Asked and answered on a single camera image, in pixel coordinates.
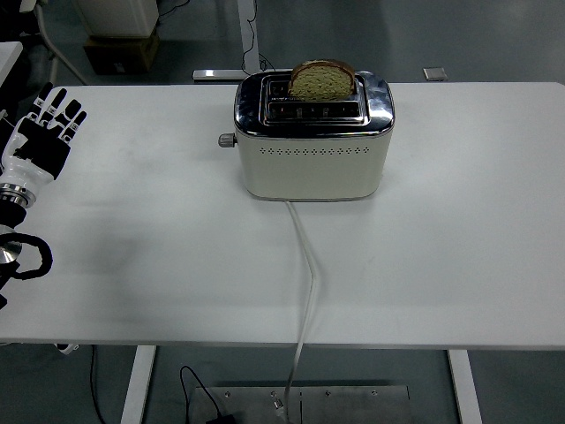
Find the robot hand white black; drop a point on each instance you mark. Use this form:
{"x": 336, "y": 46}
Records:
{"x": 37, "y": 148}

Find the cream toaster with chrome top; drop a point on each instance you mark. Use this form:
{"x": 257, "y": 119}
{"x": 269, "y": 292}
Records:
{"x": 309, "y": 172}

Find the person's leg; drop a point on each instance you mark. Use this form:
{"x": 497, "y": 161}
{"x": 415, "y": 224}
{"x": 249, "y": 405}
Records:
{"x": 39, "y": 64}

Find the white side table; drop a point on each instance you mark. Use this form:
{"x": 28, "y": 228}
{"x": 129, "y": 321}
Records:
{"x": 9, "y": 57}

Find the brown cardboard box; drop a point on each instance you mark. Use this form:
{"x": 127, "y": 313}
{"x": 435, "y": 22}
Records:
{"x": 123, "y": 55}

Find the white cabinet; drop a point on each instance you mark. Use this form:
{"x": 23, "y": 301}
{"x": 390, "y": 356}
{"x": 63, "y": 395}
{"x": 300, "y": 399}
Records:
{"x": 119, "y": 17}

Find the small white black device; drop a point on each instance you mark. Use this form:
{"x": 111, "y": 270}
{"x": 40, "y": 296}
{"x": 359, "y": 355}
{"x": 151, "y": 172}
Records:
{"x": 66, "y": 349}

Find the white desk leg with foot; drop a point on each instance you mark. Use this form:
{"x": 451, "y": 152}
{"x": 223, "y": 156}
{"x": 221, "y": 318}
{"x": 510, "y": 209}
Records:
{"x": 247, "y": 26}

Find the white table leg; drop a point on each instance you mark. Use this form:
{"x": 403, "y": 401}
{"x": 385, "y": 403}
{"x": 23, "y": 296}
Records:
{"x": 463, "y": 388}
{"x": 137, "y": 388}

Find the brown bread slice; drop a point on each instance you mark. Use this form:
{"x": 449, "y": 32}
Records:
{"x": 322, "y": 84}

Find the grey floor socket plate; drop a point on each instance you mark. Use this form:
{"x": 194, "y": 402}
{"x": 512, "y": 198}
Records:
{"x": 435, "y": 74}

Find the grey metal plate with screws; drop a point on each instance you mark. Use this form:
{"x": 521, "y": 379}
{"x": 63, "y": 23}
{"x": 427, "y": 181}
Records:
{"x": 353, "y": 406}

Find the white tube chair frame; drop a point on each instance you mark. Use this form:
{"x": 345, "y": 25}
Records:
{"x": 70, "y": 70}

